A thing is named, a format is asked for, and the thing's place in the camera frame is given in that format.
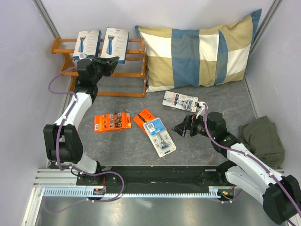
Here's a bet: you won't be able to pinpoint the clear blister razor pack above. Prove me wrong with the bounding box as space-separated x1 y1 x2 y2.
143 118 176 158

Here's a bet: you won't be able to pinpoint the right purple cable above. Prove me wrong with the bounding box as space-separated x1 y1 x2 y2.
203 103 301 226

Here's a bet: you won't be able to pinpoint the orange wooden two-tier shelf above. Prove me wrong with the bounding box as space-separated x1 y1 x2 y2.
50 38 146 97

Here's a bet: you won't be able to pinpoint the orange razor cartridge pack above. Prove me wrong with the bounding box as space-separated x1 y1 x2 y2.
94 112 132 133

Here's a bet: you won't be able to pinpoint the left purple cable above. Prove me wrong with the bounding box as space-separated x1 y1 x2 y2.
42 66 95 214

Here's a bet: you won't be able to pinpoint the blue beige checkered pillow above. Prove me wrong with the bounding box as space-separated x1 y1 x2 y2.
135 9 261 92

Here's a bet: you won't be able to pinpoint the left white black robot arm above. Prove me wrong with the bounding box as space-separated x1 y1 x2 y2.
43 56 119 185

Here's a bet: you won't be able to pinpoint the white box blue razor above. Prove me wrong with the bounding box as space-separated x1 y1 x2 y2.
100 27 129 64
73 30 102 61

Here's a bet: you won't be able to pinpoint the purple cable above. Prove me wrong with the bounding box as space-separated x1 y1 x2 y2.
42 66 95 214
203 103 301 226

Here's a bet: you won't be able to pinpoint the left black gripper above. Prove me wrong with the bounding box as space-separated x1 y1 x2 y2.
90 57 119 84

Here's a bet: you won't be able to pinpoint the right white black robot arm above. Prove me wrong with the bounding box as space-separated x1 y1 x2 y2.
172 112 301 225

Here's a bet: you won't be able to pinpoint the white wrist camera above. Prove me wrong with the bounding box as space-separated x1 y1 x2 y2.
196 101 206 119
79 53 87 60

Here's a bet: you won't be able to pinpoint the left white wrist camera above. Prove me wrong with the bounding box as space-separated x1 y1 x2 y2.
79 53 87 60

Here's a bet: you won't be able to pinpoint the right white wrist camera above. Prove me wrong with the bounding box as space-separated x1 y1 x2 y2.
196 101 206 119

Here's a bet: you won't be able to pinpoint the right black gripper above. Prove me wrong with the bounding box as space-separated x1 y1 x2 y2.
171 112 215 139

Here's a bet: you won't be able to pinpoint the olive green cloth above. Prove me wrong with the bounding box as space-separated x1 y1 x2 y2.
238 116 285 169

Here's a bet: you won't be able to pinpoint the Gillette razor blister pack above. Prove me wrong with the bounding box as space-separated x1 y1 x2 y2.
162 91 198 113

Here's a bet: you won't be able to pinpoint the orange black razor pack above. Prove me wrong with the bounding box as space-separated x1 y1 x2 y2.
133 109 156 133

